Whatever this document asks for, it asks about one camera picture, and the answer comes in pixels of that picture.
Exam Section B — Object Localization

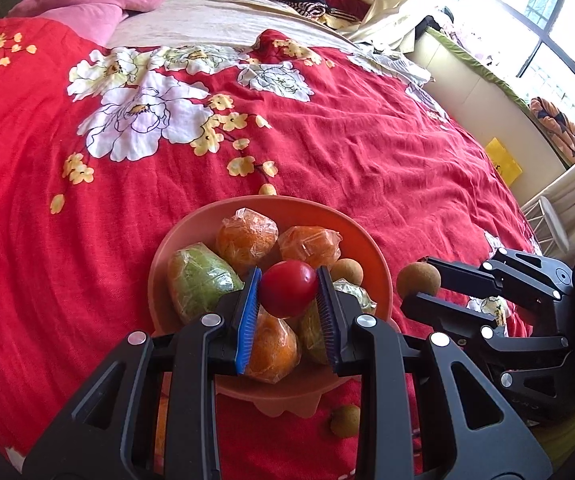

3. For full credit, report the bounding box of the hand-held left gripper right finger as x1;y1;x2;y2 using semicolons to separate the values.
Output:
316;265;553;480

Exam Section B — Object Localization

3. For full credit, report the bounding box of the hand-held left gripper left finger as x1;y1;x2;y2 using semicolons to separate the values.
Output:
22;266;263;480

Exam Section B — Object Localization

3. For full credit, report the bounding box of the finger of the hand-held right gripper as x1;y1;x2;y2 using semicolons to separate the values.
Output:
401;293;571;357
426;248;574;307

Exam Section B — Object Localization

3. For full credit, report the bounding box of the plastic-wrapped orange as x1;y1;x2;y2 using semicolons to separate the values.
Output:
216;208;279;278
244;305;302;385
277;226;343;273

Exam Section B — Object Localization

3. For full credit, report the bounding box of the brown longan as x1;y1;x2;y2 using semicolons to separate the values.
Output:
329;404;361;438
328;258;365;286
396;260;441;301

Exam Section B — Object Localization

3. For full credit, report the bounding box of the red tomato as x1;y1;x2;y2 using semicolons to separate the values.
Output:
258;260;319;320

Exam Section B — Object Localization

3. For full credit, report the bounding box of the salmon plastic bowl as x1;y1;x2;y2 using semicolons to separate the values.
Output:
147;196;402;418

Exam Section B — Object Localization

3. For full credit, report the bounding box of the plastic-wrapped green fruit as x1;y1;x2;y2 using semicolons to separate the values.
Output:
167;243;245;326
297;280;378;366

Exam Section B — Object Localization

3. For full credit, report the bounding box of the white stool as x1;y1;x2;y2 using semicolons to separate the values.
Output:
522;195;571;256

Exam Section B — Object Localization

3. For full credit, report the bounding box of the yellow paper bag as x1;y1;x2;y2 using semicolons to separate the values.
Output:
485;137;523;183

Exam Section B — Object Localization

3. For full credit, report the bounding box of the cream curtain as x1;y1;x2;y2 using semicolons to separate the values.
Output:
342;0;473;48
517;142;575;211

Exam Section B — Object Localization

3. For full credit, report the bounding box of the orange patterned cloth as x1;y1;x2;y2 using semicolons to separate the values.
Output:
530;97;575;163

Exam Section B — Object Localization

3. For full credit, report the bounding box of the green-edged window mat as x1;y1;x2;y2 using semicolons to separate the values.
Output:
412;27;568;171

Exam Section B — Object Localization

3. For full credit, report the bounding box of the red floral blanket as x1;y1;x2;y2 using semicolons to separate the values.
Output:
0;17;548;480

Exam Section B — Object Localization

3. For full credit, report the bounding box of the white patterned cloth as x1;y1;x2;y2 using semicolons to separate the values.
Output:
347;42;433;86

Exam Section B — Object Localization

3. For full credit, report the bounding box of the beige bed sheet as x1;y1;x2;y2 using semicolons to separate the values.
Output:
104;0;363;56

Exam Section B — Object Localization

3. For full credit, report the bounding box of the pink blanket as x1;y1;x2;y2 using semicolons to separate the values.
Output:
0;2;130;68

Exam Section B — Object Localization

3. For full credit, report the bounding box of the window with dark frame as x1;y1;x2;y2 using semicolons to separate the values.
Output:
452;0;575;146

